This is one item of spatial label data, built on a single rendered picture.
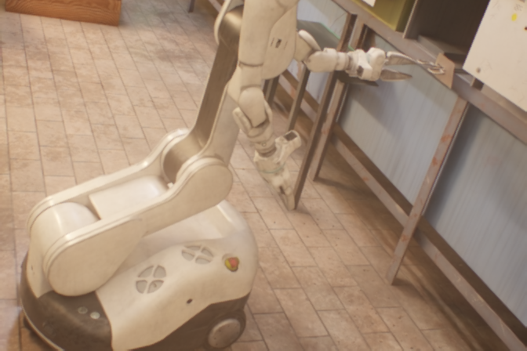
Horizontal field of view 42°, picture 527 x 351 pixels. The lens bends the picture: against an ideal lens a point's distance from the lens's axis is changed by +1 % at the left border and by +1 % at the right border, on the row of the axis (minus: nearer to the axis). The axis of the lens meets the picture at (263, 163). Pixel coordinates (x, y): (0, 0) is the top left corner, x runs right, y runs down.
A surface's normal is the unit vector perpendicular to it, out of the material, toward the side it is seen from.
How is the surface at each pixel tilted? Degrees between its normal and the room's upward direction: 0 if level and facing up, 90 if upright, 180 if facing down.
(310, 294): 0
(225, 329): 90
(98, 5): 90
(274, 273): 0
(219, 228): 69
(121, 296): 38
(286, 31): 89
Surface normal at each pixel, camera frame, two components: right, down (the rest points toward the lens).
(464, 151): -0.91, -0.04
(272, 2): 0.18, 0.59
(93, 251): 0.50, 0.50
